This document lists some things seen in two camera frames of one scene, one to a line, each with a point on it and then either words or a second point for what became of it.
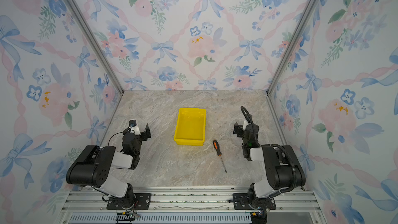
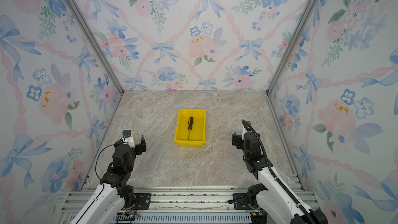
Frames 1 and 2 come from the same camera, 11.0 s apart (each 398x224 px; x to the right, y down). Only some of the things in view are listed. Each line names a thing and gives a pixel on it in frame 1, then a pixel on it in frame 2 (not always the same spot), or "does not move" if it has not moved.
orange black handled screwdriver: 217,149 to 190,121
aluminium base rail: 190,205 does not move
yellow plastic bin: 190,127 does not move
